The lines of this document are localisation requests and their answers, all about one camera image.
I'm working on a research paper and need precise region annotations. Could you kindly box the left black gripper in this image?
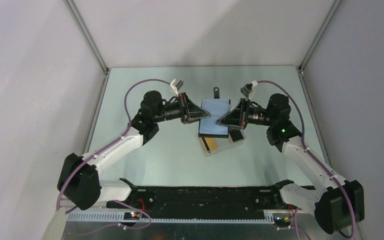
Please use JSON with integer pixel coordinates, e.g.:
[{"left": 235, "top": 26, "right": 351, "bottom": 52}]
[{"left": 153, "top": 93, "right": 211, "bottom": 125}]

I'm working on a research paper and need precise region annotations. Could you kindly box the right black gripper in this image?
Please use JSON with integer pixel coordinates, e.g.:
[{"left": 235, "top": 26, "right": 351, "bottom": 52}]
[{"left": 216, "top": 98, "right": 275, "bottom": 131}]

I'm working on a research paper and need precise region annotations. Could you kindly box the black card holder wallet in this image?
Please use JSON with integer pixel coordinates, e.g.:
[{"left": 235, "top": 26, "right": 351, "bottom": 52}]
[{"left": 198, "top": 87, "right": 231, "bottom": 139}]

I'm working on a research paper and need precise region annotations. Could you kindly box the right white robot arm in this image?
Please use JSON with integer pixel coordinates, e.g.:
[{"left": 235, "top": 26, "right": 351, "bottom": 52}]
[{"left": 216, "top": 93, "right": 365, "bottom": 234}]

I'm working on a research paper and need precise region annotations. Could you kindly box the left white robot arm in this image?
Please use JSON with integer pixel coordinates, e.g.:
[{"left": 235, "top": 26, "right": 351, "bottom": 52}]
[{"left": 57, "top": 90, "right": 211, "bottom": 211}]

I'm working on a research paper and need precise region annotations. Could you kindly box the black credit card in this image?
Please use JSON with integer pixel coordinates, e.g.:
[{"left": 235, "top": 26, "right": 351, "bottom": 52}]
[{"left": 228, "top": 129, "right": 245, "bottom": 144}]

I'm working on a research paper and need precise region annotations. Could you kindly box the orange credit card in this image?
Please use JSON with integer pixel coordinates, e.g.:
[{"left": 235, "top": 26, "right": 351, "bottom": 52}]
[{"left": 199, "top": 137, "right": 218, "bottom": 155}]

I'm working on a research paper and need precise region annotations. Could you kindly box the clear plastic card tray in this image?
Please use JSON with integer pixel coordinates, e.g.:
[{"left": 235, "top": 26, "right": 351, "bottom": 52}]
[{"left": 203, "top": 130, "right": 246, "bottom": 156}]

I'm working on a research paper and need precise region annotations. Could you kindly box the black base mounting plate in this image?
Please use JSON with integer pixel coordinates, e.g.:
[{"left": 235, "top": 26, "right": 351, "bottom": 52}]
[{"left": 124, "top": 186, "right": 296, "bottom": 221}]

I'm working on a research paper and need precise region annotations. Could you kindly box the right controller board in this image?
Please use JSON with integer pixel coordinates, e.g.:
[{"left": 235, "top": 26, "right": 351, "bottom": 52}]
[{"left": 272, "top": 216, "right": 293, "bottom": 230}]

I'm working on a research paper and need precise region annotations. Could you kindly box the controller board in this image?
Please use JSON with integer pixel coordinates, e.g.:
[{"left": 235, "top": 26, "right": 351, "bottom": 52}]
[
  {"left": 123, "top": 211, "right": 142, "bottom": 221},
  {"left": 272, "top": 216, "right": 293, "bottom": 230}
]

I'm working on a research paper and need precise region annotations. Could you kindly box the left controller board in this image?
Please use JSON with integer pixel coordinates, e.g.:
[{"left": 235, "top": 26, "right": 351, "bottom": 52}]
[{"left": 123, "top": 211, "right": 142, "bottom": 221}]

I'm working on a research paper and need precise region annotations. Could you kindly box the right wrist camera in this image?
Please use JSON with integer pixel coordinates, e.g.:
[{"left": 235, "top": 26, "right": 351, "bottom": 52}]
[{"left": 240, "top": 80, "right": 258, "bottom": 100}]

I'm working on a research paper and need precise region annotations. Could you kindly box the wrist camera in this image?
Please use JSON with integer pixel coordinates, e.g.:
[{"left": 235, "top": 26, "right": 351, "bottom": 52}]
[
  {"left": 240, "top": 80, "right": 258, "bottom": 100},
  {"left": 169, "top": 78, "right": 184, "bottom": 97}
]

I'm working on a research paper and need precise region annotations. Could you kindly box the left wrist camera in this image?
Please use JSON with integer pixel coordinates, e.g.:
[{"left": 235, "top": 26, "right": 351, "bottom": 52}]
[{"left": 169, "top": 78, "right": 184, "bottom": 97}]

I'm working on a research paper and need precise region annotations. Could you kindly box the right aluminium frame post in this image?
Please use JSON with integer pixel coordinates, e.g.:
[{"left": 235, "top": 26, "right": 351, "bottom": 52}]
[{"left": 297, "top": 0, "right": 343, "bottom": 73}]

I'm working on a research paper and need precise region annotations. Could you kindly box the aluminium frame post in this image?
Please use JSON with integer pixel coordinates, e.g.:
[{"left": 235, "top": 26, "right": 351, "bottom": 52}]
[
  {"left": 62, "top": 0, "right": 110, "bottom": 74},
  {"left": 297, "top": 0, "right": 343, "bottom": 73}
]

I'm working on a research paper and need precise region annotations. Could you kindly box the left aluminium frame post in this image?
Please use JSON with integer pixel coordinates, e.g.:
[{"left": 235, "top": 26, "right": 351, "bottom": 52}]
[{"left": 62, "top": 0, "right": 110, "bottom": 74}]

